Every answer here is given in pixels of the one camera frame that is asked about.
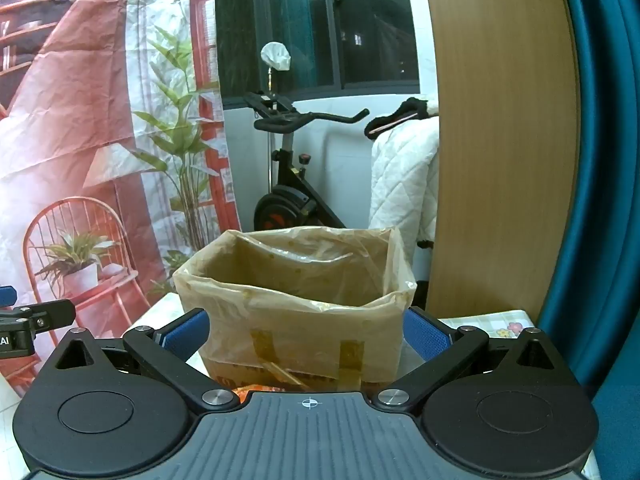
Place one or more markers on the brown cardboard box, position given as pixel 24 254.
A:
pixel 230 374

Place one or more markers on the dark window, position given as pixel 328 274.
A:
pixel 300 20

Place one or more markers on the wooden board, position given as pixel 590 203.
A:
pixel 500 135

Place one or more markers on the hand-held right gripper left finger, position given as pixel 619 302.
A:
pixel 182 334

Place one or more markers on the clear plastic bag liner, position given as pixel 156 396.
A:
pixel 300 320

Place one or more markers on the teal curtain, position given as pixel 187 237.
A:
pixel 610 160

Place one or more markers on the printed red backdrop cloth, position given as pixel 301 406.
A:
pixel 75 110

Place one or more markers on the orange red snack packet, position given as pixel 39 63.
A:
pixel 252 389

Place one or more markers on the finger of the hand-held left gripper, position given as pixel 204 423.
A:
pixel 7 296
pixel 50 314

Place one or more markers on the black exercise bike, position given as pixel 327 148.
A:
pixel 285 205

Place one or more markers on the white quilted blanket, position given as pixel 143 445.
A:
pixel 400 175

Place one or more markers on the black fuzzy garment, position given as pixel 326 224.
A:
pixel 395 117

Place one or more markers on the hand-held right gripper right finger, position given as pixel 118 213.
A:
pixel 425 335

